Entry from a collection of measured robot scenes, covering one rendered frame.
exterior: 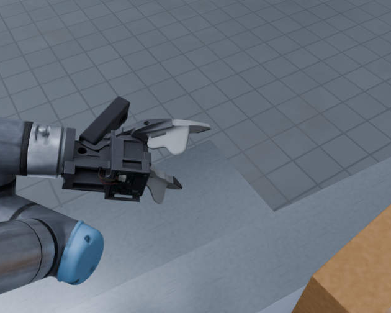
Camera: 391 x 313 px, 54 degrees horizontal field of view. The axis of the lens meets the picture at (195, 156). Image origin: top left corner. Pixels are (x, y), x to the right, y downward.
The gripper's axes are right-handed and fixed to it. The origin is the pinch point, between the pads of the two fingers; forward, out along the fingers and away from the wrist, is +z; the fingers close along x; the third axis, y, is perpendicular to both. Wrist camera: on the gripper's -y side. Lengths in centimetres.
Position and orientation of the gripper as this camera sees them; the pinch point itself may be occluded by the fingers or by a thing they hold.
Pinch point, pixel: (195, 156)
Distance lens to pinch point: 61.7
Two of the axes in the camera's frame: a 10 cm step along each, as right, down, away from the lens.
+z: 9.4, 1.1, 3.1
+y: 1.3, 7.6, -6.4
